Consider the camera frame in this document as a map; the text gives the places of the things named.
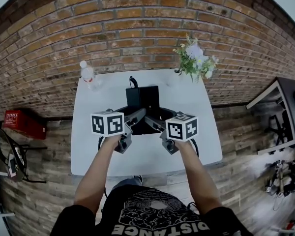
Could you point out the clear plastic water bottle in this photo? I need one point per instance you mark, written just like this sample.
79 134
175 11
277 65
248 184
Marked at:
88 75

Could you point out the person's grey trouser leg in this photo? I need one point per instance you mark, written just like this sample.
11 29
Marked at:
124 183

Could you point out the dark desk with white frame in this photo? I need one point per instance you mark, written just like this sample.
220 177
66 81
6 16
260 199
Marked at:
288 99

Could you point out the black printed t-shirt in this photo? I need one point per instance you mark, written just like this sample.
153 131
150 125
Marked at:
150 213

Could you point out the black office chair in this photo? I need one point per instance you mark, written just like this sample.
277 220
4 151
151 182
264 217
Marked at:
281 125

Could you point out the black desk telephone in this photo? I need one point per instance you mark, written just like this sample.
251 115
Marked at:
142 97

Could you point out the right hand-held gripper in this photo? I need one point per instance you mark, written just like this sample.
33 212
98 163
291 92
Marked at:
182 129

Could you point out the red box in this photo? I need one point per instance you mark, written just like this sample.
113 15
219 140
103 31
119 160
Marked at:
24 125

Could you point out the white flower bouquet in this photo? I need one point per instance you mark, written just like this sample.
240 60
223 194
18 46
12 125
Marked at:
195 59

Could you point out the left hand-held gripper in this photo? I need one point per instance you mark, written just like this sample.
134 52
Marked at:
107 122

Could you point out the black metal frame chair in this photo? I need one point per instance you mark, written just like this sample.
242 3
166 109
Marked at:
13 154

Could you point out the person's left forearm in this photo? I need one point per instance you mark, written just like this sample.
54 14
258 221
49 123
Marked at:
98 171

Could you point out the person's right forearm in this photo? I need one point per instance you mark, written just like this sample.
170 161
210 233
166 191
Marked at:
196 173

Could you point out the pile of bags and gear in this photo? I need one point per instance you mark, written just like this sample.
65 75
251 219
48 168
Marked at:
288 176

